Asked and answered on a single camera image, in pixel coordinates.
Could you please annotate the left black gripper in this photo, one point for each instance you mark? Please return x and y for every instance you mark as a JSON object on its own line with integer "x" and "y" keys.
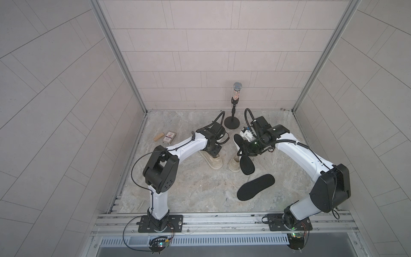
{"x": 215, "y": 152}

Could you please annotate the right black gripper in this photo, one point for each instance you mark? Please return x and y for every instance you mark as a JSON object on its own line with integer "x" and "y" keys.
{"x": 246, "y": 150}

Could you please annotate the cream canvas sneaker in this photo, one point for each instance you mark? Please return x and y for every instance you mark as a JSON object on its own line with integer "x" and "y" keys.
{"x": 214, "y": 162}
{"x": 234, "y": 163}

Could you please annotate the black insole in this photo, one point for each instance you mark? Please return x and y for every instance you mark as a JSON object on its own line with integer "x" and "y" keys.
{"x": 245, "y": 162}
{"x": 250, "y": 189}

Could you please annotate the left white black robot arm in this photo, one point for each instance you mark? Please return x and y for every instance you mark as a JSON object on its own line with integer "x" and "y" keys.
{"x": 161, "y": 170}

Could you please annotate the black microphone stand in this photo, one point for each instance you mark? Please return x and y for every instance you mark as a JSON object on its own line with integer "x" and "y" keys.
{"x": 232, "y": 122}

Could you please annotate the small printed card box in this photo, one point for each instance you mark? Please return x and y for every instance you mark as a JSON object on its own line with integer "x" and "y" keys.
{"x": 169, "y": 137}

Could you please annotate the small wooden block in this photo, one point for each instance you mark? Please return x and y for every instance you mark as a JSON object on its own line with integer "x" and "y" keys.
{"x": 159, "y": 136}

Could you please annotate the white perforated vent strip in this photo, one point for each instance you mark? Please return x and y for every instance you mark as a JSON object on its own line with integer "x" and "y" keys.
{"x": 201, "y": 240}

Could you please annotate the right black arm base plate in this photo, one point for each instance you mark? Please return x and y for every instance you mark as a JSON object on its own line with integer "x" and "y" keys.
{"x": 286, "y": 222}

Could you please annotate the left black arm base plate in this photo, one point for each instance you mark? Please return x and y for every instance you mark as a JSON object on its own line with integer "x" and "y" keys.
{"x": 169, "y": 223}

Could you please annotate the aluminium mounting rail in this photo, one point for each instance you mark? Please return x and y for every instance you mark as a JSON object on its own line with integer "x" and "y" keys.
{"x": 224, "y": 223}

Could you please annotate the right controller board with cables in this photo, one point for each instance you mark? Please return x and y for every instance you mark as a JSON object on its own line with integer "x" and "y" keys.
{"x": 296, "y": 241}

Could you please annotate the controller board with cables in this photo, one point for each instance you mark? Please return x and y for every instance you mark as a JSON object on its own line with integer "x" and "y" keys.
{"x": 296, "y": 241}
{"x": 158, "y": 244}

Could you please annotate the left controller board with cables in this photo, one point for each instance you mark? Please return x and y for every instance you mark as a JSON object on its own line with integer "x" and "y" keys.
{"x": 158, "y": 244}

